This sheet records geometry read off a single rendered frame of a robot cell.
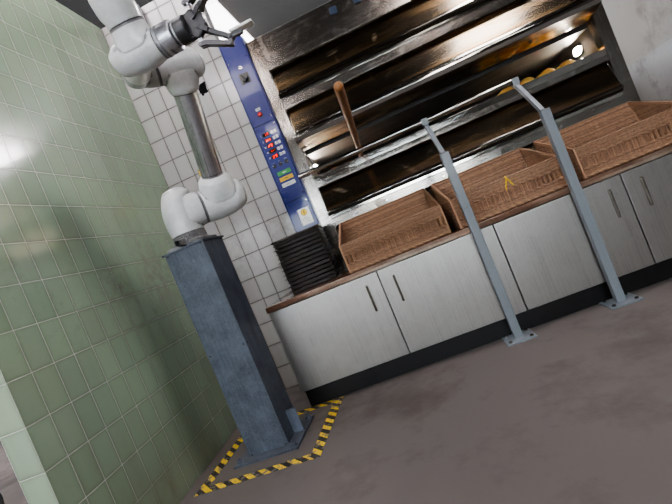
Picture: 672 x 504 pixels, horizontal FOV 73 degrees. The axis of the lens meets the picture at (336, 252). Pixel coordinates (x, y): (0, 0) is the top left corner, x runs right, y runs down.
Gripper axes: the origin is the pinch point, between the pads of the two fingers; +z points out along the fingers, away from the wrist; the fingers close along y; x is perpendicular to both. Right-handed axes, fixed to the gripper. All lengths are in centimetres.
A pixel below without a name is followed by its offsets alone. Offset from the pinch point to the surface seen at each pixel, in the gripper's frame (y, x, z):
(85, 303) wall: 57, -38, -112
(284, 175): 23, -150, -40
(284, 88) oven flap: -26, -152, -19
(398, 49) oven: -18, -155, 52
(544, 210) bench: 97, -101, 80
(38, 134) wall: -20, -53, -113
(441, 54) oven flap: -5, -155, 73
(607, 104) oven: 60, -157, 146
